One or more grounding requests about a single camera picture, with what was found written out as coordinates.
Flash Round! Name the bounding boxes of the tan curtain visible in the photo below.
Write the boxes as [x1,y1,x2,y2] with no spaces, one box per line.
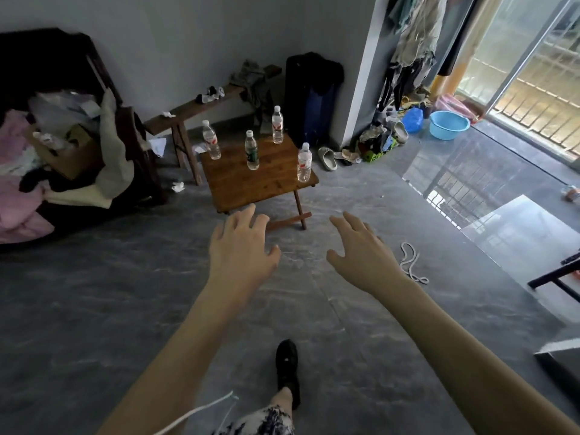
[434,0,506,94]

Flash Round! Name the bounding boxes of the blue plastic bag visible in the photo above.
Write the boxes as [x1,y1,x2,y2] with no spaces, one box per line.
[402,107,425,134]

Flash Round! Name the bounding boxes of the white and navy socks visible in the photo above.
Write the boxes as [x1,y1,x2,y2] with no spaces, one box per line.
[195,85,226,105]

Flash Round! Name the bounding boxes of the green label water bottle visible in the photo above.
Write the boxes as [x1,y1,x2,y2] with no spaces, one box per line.
[244,129,260,172]

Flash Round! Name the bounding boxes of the wooden folding table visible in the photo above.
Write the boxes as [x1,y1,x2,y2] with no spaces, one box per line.
[199,133,320,231]

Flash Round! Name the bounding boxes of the person's left forearm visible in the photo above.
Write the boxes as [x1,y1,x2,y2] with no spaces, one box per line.
[97,287,254,435]

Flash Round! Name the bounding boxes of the hanging clothes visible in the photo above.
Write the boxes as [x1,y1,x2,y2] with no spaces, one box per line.
[378,0,481,112]

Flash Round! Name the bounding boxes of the heap of white crumpled sheets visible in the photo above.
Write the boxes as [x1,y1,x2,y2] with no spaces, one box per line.
[27,88,103,132]

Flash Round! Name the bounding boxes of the cream cushion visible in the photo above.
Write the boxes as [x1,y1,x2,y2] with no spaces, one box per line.
[45,88,137,209]

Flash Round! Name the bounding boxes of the black shoe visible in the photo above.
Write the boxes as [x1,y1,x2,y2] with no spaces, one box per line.
[275,338,301,411]

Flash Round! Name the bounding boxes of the red label water bottle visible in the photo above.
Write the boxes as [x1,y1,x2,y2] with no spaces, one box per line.
[297,142,314,184]
[201,120,222,161]
[271,105,285,145]

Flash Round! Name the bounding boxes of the dark blue suitcase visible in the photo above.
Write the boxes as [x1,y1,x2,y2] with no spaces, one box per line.
[306,83,338,150]

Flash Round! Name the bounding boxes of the pink plastic basin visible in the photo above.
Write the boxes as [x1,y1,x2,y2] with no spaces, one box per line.
[434,94,481,121]

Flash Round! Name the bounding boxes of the black jacket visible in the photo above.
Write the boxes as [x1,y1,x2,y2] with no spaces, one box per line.
[284,51,345,148]

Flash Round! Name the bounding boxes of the pile of clothes and shoes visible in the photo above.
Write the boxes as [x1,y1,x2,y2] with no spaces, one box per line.
[340,108,411,164]

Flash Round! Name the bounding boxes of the long wooden bench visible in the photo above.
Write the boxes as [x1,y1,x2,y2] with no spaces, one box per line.
[144,63,283,186]

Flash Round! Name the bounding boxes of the gray slipper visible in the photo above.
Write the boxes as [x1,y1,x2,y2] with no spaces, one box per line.
[317,146,339,172]

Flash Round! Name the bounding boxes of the pink blanket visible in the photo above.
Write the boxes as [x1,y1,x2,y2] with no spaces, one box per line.
[0,108,55,245]

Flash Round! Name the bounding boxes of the small dark stool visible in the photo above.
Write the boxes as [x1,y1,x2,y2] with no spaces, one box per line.
[527,251,580,304]

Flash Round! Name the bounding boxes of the person's leg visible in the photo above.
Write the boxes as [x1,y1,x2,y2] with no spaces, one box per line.
[271,387,295,415]

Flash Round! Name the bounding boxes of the gray clothes heap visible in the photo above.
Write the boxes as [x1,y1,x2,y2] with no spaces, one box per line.
[228,59,272,116]

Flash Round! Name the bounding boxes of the person's right hand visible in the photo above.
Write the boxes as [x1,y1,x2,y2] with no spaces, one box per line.
[325,210,416,301]

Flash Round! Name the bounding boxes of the glass sliding door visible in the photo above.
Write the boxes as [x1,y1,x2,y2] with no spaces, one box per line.
[455,0,580,173]

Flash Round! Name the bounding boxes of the crumpled clear plastic bottle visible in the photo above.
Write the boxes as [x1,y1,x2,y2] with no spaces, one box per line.
[32,130,64,150]

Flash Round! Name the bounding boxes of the white rope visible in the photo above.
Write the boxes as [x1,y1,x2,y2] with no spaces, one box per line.
[399,242,430,286]

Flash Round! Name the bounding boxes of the person's left hand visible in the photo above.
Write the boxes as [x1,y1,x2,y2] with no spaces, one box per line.
[205,202,283,308]

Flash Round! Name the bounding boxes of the blue plastic basin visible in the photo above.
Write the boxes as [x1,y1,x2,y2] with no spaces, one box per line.
[428,110,471,141]

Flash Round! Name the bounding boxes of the brown cardboard box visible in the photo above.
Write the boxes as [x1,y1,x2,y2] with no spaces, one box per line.
[29,124,105,181]

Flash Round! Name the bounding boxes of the person's right forearm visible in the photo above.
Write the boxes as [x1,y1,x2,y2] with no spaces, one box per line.
[385,278,580,435]

